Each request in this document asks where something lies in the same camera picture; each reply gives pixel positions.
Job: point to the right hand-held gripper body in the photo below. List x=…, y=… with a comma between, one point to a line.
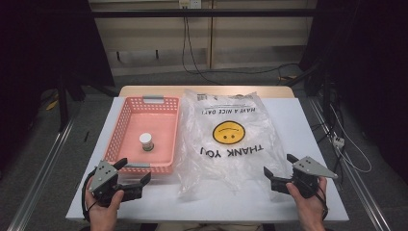
x=309, y=168

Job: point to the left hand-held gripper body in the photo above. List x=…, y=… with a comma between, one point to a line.
x=103, y=174

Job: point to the small white-capped bottle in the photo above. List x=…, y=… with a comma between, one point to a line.
x=146, y=141

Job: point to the clear smiley-face plastic bag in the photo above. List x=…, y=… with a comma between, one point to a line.
x=231, y=154

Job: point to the pink perforated plastic basket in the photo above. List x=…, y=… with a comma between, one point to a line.
x=157, y=125

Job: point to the person's left hand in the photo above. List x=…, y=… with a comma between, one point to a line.
x=102, y=212

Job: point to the person's right hand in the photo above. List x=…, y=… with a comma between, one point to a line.
x=309, y=208

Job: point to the white power strip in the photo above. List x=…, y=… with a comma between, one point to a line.
x=338, y=141

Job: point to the white foam mat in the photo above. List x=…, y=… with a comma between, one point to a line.
x=205, y=205

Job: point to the black metal stand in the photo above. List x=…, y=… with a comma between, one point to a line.
x=63, y=106

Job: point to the yellow floor tape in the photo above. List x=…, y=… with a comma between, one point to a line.
x=52, y=105

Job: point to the black horizontal bar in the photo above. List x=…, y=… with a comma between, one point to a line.
x=205, y=12

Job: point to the metal floor rail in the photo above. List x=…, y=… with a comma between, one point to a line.
x=352, y=179
x=41, y=179

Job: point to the white wall socket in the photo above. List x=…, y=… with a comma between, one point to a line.
x=190, y=4

